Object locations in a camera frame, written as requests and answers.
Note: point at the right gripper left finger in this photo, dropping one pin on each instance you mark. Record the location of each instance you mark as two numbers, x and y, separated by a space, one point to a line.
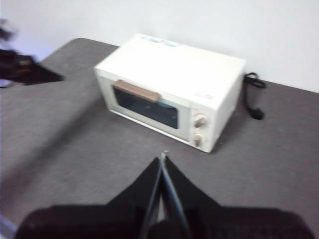
99 221

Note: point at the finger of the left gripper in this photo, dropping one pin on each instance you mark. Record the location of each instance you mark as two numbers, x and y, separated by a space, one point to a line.
42 73

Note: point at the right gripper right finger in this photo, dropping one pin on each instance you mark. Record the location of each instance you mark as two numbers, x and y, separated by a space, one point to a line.
224 221

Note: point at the beige oven timer knob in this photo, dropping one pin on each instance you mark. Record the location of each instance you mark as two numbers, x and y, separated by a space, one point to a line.
199 140

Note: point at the beige oven temperature knob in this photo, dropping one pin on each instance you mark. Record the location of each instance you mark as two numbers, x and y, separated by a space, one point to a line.
200 120

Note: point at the white toaster oven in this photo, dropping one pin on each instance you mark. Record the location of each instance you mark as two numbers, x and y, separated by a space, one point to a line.
174 69

